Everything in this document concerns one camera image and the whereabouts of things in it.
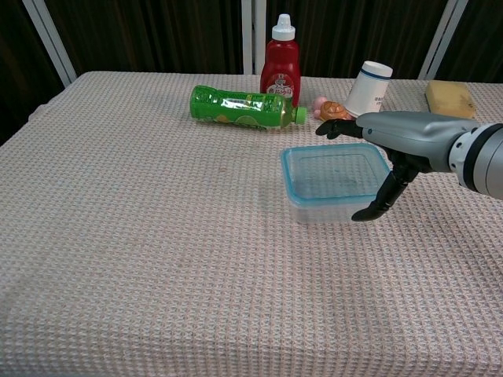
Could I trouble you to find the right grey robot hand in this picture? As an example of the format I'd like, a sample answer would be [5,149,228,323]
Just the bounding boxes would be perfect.
[315,110,479,222]

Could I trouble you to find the red ketchup squeeze bottle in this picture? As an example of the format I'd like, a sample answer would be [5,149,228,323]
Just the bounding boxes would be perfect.
[259,13,303,108]

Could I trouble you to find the dark ribbed backdrop panel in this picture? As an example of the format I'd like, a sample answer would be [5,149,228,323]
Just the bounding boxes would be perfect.
[41,0,244,75]
[434,0,503,83]
[263,0,451,79]
[0,0,66,146]

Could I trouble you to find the green plastic drink bottle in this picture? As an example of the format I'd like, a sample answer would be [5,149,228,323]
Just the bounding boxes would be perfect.
[189,84,308,133]

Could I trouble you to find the clear plastic food container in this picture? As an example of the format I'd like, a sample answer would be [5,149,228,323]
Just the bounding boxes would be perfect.
[288,192,379,225]

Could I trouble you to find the blue translucent container lid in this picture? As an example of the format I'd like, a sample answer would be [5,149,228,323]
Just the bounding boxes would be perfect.
[279,142,394,208]

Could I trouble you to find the pink orange turtle toy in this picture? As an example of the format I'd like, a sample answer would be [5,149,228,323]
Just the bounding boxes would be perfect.
[312,96,357,122]

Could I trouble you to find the yellow sponge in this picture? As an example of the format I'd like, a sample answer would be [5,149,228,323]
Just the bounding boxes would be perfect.
[425,80,479,120]

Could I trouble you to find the white frame post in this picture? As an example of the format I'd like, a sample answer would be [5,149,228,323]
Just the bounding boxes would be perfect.
[21,0,78,87]
[240,0,266,75]
[417,0,471,81]

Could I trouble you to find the white paper cup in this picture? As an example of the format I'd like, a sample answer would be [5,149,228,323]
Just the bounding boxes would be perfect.
[344,60,394,118]

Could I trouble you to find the pink waffle-weave tablecloth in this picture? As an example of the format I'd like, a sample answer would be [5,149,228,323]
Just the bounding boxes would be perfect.
[0,70,503,377]

